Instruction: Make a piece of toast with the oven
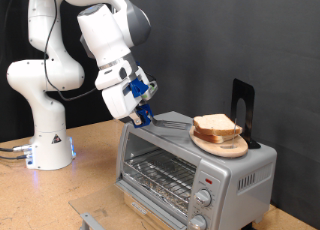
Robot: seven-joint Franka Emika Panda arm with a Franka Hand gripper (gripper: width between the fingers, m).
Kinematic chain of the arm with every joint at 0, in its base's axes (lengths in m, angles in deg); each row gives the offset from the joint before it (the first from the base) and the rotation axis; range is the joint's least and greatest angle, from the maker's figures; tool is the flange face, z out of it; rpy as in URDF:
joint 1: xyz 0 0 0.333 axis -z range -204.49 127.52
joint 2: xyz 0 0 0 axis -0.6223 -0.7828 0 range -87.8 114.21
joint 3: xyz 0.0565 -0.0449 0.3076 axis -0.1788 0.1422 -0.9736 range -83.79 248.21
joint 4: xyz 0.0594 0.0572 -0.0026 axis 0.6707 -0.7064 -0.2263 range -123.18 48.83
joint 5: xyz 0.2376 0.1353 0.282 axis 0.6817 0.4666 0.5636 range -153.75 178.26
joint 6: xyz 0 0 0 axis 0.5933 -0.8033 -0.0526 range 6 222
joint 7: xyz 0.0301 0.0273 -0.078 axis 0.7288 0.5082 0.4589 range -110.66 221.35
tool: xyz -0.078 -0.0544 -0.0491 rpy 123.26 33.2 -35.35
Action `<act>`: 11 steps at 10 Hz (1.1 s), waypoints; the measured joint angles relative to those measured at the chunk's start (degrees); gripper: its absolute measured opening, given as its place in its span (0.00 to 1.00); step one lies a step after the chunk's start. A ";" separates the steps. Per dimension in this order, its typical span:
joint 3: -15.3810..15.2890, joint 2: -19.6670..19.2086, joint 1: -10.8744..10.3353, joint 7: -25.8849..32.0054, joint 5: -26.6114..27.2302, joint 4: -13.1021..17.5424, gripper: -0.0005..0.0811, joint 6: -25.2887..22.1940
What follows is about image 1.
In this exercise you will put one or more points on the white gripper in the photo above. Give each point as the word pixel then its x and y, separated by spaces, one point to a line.
pixel 116 96

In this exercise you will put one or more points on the white bread slice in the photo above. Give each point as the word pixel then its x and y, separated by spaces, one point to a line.
pixel 216 123
pixel 213 137
pixel 200 137

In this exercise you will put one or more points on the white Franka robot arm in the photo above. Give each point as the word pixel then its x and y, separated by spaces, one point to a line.
pixel 43 123

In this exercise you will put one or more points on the silver oven knob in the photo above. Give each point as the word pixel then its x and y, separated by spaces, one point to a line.
pixel 199 222
pixel 203 197

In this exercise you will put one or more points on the silver toaster oven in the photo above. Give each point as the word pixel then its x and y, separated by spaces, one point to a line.
pixel 233 190

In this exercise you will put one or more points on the round wooden plate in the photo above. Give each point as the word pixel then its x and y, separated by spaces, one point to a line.
pixel 220 150

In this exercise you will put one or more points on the slotted wooden box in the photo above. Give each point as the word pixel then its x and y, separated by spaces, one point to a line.
pixel 133 216

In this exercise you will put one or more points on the black metal bookend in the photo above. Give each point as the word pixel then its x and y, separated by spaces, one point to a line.
pixel 240 90

